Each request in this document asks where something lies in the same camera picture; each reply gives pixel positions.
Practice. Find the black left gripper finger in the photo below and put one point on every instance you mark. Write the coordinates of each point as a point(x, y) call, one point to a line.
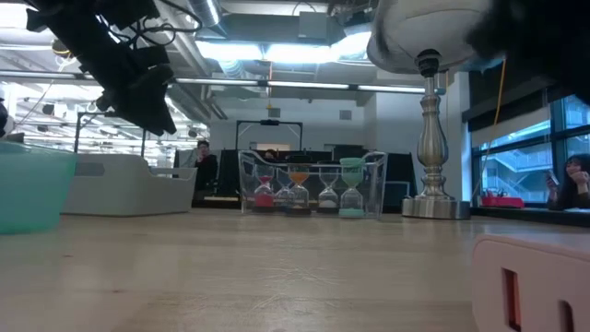
point(152, 113)
point(117, 105)

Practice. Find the red sand hourglass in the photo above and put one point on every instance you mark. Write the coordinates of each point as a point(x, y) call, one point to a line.
point(264, 200)

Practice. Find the orange sand hourglass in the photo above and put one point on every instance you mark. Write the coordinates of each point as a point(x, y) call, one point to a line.
point(298, 177)

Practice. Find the mint green hourglass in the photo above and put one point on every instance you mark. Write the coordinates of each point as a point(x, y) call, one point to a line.
point(352, 177)

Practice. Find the pink USB charger block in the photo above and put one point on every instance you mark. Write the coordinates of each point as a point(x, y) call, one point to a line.
point(530, 286)

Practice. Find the grey plastic bin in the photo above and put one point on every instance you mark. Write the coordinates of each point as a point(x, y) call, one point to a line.
point(120, 189)

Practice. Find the teal plastic bin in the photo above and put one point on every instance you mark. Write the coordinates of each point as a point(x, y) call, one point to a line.
point(32, 193)

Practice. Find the person's phone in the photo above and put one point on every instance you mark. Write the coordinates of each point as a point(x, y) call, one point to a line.
point(552, 177)

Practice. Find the ceiling light strip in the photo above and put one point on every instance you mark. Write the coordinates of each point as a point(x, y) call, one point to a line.
point(304, 85)

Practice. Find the silver table lamp white shade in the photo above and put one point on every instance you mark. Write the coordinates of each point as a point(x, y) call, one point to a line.
point(432, 147)

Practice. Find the red tray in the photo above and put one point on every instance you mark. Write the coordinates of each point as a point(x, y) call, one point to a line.
point(502, 202)

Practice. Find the grey ceiling box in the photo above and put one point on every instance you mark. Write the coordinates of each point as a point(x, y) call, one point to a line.
point(313, 25)

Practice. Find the clear plastic bin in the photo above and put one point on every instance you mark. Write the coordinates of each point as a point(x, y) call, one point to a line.
point(380, 184)

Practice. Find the black stand frame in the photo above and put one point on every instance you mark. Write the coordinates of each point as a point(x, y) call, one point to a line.
point(269, 122)
point(110, 114)

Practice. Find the silver air duct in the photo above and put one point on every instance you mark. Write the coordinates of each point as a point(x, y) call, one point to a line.
point(205, 11)

